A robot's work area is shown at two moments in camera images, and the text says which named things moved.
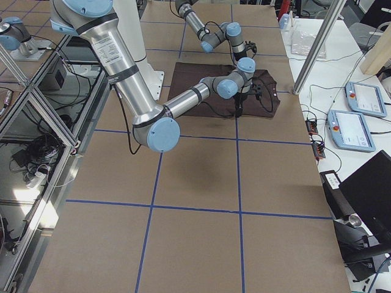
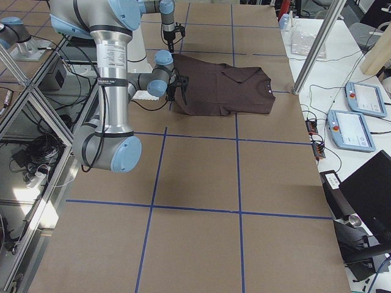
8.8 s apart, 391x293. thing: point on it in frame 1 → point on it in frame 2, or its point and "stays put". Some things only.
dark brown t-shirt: x=259 y=99 stays put
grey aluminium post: x=336 y=7 stays put
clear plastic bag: x=302 y=43 stays put
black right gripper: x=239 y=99 → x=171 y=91
